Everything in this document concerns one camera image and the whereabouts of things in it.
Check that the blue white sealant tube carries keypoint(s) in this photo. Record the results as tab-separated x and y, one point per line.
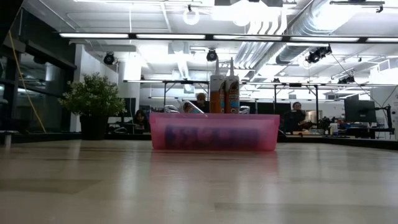
211	138

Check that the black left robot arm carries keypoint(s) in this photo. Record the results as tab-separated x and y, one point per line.
6	12

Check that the person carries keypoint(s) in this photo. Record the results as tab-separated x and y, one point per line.
201	98
140	119
293	119

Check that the black ceiling spotlight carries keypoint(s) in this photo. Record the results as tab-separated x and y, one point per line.
109	58
211	55

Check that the pink plastic bin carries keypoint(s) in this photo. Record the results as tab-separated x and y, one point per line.
267	137

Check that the overhead light bar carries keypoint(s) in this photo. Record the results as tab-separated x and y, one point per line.
171	36

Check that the potted green plant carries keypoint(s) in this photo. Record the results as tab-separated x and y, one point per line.
93	96

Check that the black track light cluster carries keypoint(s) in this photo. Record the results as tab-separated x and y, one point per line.
317	54

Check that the white bottle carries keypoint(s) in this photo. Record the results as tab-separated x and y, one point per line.
334	128

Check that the black monitor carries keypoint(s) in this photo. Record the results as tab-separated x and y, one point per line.
359	110

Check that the black frame workstation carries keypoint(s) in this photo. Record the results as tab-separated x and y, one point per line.
186	82
295	84

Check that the silver ventilation duct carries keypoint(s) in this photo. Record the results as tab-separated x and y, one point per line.
311	25

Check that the black aluminium table frame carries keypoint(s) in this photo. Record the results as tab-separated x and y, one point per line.
357	141

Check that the white cylindrical post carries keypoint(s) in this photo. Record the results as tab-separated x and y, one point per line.
7	141

